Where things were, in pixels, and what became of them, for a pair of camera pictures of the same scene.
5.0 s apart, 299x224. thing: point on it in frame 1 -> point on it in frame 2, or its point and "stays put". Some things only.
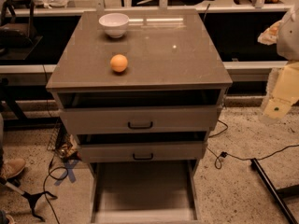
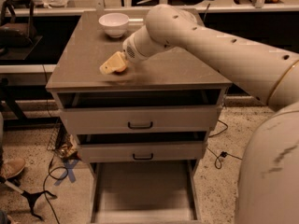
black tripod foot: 32,198 stays put
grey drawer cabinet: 141,91 stays put
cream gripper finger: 276,108 -> 116,63
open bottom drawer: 145,192 stays put
